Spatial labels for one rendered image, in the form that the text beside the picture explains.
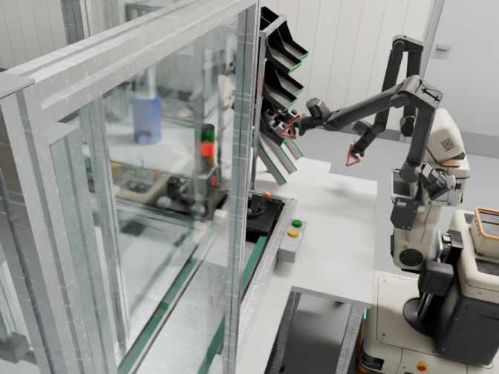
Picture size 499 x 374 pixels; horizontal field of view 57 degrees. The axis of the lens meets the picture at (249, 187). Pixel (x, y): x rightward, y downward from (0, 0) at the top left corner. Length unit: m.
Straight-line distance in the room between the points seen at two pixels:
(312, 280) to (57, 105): 1.56
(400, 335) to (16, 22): 5.28
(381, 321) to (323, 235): 0.70
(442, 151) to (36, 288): 1.77
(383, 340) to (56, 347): 2.16
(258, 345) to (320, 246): 0.58
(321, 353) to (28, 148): 2.47
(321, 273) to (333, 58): 3.26
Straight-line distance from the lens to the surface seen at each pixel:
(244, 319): 1.50
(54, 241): 0.35
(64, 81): 0.33
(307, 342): 2.72
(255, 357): 1.54
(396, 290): 2.74
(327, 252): 1.95
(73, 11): 0.96
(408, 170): 1.84
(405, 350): 2.47
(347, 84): 4.88
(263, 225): 1.86
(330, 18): 4.73
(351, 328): 1.91
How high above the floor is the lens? 2.09
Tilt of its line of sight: 33 degrees down
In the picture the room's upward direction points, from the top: 4 degrees clockwise
